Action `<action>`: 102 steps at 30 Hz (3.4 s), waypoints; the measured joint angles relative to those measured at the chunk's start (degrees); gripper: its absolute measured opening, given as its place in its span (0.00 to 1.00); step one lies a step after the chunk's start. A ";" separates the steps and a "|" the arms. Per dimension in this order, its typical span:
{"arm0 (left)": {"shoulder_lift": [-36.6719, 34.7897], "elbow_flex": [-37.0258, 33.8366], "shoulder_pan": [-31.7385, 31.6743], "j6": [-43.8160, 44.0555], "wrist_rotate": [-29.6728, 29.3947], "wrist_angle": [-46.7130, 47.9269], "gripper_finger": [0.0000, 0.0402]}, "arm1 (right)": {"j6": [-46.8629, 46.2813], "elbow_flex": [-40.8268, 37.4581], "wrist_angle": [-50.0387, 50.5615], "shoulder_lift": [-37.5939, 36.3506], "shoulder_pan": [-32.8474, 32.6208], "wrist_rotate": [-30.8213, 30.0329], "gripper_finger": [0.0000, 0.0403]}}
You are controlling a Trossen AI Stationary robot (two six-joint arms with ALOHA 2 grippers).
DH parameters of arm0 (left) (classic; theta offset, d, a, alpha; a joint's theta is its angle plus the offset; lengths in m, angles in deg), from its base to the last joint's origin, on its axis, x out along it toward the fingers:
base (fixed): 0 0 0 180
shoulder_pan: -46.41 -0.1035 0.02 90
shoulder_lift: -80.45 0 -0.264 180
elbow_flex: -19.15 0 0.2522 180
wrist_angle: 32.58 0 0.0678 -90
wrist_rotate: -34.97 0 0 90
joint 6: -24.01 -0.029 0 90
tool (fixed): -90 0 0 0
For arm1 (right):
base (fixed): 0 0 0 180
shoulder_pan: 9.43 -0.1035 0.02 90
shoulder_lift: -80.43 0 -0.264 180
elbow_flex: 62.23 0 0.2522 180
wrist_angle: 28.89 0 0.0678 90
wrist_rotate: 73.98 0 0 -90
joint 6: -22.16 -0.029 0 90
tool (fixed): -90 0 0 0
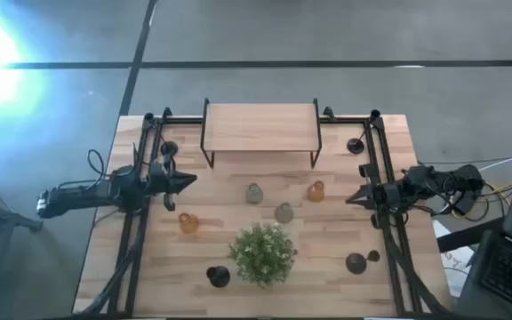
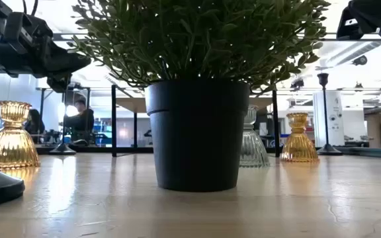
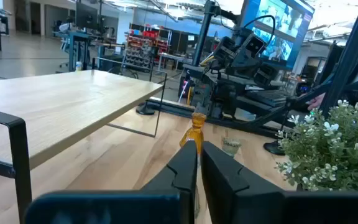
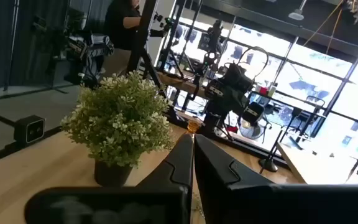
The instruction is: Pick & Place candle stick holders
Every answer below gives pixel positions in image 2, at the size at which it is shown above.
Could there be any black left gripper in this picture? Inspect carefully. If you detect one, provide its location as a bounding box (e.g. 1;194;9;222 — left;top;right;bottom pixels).
0;12;93;94

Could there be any amber ribbed glass candle holder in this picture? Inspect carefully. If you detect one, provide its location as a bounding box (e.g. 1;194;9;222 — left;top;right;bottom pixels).
0;100;42;170
279;112;320;163

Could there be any clear ribbed glass candle holder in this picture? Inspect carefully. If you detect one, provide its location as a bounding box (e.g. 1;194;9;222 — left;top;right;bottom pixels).
239;105;271;168

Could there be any person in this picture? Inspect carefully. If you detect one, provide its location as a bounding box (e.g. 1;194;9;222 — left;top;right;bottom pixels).
23;108;46;136
63;99;95;145

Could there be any white column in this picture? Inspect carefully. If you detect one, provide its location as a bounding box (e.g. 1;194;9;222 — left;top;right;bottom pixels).
312;91;345;148

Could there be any green artificial plant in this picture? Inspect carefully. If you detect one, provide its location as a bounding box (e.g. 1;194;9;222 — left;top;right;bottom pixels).
67;0;331;97

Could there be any tall black candlestick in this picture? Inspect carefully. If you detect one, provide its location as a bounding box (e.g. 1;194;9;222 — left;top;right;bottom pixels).
314;72;343;156

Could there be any black plant pot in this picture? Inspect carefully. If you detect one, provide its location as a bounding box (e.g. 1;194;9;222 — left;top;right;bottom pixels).
144;79;251;193

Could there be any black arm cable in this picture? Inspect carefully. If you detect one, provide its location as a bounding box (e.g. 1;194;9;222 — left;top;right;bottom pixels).
21;0;40;17

